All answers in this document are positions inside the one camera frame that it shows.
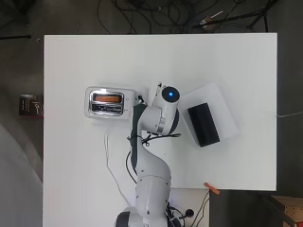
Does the orange clamp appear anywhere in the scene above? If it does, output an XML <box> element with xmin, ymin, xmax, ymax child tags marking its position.
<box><xmin>203</xmin><ymin>182</ymin><xmax>222</xmax><ymax>196</ymax></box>

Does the white steel two-slot toaster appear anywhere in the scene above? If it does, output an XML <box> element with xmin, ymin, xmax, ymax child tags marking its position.
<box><xmin>84</xmin><ymin>85</ymin><xmax>137</xmax><ymax>120</ymax></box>

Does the slice of toast bread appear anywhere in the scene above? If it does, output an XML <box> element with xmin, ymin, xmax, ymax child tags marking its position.
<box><xmin>94</xmin><ymin>95</ymin><xmax>123</xmax><ymax>104</ymax></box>

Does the white toaster power cable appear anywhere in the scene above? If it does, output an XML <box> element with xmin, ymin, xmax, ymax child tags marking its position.
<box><xmin>103</xmin><ymin>124</ymin><xmax>132</xmax><ymax>206</ymax></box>

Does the tangle of black cables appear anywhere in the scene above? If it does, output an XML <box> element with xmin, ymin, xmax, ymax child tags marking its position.
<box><xmin>96</xmin><ymin>0</ymin><xmax>198</xmax><ymax>35</ymax></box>

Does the thin white cable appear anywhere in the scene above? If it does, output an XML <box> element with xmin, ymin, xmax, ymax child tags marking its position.
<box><xmin>276</xmin><ymin>110</ymin><xmax>303</xmax><ymax>119</ymax></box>

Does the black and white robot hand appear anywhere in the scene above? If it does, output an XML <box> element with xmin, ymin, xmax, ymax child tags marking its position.
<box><xmin>135</xmin><ymin>81</ymin><xmax>164</xmax><ymax>108</ymax></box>

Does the black tripod stand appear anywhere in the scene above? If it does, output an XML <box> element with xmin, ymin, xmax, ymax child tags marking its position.
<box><xmin>191</xmin><ymin>0</ymin><xmax>280</xmax><ymax>33</ymax></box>

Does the dark printed small box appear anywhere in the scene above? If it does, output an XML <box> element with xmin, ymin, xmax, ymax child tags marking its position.
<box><xmin>18</xmin><ymin>94</ymin><xmax>45</xmax><ymax>117</ymax></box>

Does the white flat box stand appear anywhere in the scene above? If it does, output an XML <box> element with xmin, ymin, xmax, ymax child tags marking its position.
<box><xmin>179</xmin><ymin>82</ymin><xmax>241</xmax><ymax>142</ymax></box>
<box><xmin>90</xmin><ymin>83</ymin><xmax>150</xmax><ymax>126</ymax></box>

